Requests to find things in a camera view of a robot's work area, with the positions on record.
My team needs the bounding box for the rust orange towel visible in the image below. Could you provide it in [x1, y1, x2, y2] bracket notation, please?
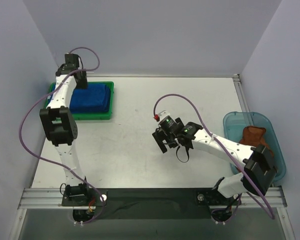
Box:
[239, 125, 275, 157]

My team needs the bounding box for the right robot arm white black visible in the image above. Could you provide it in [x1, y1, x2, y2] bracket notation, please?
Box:
[152, 115, 277, 198]

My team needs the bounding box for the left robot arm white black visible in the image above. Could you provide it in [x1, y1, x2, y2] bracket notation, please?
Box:
[39, 53, 92, 205]

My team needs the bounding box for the folded blue towel stack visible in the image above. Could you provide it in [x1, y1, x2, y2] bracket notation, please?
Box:
[69, 83, 111, 114]

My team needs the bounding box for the teal transparent plastic bin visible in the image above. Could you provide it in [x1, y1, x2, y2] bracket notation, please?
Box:
[223, 111, 287, 187]

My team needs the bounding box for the green plastic tray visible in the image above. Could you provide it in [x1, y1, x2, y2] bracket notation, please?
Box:
[39, 79, 114, 125]

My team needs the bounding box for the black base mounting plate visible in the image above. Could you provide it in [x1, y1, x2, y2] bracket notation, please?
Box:
[72, 188, 239, 222]

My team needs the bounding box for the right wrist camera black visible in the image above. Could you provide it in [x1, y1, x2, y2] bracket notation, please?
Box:
[154, 110, 179, 135]

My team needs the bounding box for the aluminium right side rail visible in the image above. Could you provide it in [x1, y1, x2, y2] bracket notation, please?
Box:
[232, 74, 250, 112]

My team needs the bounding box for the aluminium back rail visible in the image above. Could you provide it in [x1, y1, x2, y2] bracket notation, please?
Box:
[87, 71, 240, 79]

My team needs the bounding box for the aluminium front frame rail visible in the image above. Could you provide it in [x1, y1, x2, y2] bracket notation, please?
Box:
[17, 186, 288, 210]

